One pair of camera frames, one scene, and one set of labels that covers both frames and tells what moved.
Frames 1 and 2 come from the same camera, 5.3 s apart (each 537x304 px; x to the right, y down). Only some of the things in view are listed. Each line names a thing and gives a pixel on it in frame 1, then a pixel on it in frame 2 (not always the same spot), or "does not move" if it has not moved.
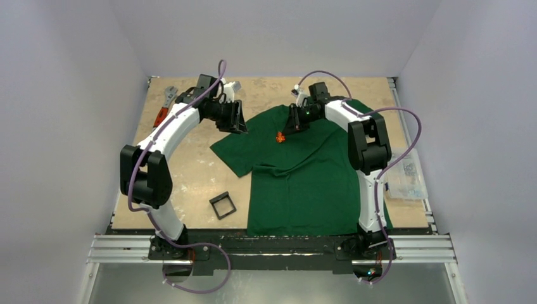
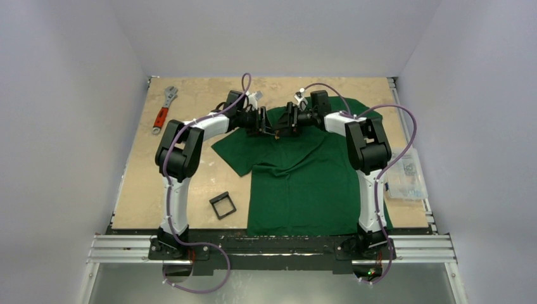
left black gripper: (235, 123) -> (261, 126)
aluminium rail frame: (422, 245) does not move
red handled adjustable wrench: (170, 92) does not move
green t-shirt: (300, 184) does not move
